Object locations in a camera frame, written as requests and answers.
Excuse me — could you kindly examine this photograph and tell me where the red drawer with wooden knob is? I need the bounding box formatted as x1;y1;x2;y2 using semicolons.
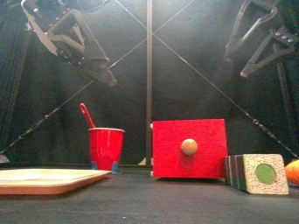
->
152;118;230;179

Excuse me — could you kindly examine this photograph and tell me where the red plastic spoon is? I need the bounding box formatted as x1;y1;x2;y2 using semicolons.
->
79;102;98;130

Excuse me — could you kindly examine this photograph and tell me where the red plastic cup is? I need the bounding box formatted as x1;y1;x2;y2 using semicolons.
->
88;127;127;172

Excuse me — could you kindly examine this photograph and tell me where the small black object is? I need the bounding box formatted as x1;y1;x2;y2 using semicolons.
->
225;153;291;196

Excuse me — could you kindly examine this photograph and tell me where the orange toy carrot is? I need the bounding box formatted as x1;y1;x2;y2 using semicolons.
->
285;158;299;186

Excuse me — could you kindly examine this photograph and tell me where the pink rectangular tray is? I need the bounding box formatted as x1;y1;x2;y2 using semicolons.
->
0;168;114;196

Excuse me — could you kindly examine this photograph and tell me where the thin diagonal brace wire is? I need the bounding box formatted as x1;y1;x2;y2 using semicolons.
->
0;0;197;155
114;0;299;160

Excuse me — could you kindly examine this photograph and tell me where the grey vertical frame pole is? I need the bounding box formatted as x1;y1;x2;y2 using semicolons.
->
144;0;155;167

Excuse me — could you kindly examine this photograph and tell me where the blue cup holder bracket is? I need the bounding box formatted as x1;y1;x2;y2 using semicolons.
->
90;160;124;175

